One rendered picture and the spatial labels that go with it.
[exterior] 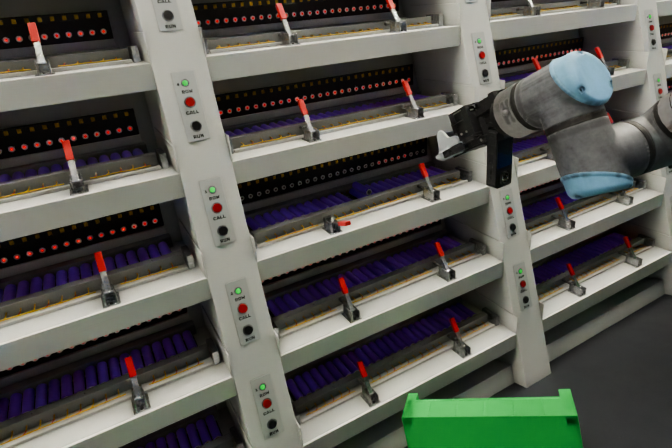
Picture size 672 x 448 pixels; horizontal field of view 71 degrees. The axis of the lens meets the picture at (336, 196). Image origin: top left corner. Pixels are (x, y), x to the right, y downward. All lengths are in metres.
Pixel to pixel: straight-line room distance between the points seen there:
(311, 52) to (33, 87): 0.49
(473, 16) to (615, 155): 0.58
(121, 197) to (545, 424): 0.81
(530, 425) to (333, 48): 0.79
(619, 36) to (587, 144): 1.03
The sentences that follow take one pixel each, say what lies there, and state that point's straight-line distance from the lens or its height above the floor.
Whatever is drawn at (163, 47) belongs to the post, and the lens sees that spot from 0.90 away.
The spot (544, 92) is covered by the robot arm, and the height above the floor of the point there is 0.73.
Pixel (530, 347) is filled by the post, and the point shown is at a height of 0.10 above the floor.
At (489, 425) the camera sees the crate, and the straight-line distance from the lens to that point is 0.96.
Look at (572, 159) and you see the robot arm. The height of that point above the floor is 0.62.
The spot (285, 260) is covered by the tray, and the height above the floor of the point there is 0.52.
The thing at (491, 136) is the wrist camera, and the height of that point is 0.67.
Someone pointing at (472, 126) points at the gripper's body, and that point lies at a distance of 0.93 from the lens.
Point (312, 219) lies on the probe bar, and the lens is 1.01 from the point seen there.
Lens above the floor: 0.73
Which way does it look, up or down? 7 degrees down
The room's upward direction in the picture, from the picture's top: 13 degrees counter-clockwise
